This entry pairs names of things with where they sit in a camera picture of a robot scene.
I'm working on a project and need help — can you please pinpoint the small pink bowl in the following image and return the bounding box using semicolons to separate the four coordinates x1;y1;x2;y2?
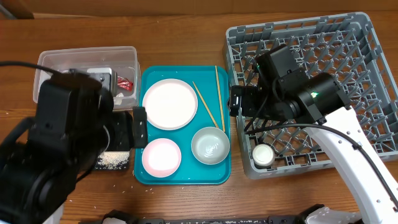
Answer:
142;138;182;178

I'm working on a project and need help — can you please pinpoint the wooden chopstick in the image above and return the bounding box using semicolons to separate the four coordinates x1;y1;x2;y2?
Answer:
215;65;226;132
192;82;219;128

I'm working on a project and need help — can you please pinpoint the white cup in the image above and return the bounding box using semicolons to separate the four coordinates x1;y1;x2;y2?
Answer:
252;144;275;168

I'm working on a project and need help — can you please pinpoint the grey bowl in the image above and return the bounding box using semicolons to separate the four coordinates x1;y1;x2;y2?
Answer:
191;127;231;165

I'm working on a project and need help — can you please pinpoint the red snack wrapper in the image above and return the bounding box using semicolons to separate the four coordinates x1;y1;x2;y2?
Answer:
117;77;134;91

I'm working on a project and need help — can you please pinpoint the white napkin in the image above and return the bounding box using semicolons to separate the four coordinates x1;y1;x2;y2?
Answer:
113;93;130;105

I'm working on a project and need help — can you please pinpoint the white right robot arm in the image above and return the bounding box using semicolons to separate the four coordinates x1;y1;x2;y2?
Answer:
229;44;397;223

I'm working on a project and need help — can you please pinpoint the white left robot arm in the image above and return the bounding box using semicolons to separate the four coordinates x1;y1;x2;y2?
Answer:
1;69;120;223

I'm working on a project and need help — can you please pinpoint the spilled white rice pile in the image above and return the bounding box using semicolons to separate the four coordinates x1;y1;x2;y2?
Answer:
95;151;130;170

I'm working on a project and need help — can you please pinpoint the black tray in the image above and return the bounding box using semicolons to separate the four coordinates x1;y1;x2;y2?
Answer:
93;110;134;171

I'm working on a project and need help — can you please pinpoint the large white plate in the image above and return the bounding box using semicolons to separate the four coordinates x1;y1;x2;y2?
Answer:
142;78;198;131

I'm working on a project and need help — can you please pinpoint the clear plastic bin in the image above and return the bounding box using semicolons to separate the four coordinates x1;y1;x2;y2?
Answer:
37;46;141;111

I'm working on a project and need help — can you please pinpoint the grey dish rack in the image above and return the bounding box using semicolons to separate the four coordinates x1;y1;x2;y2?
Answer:
224;12;397;179

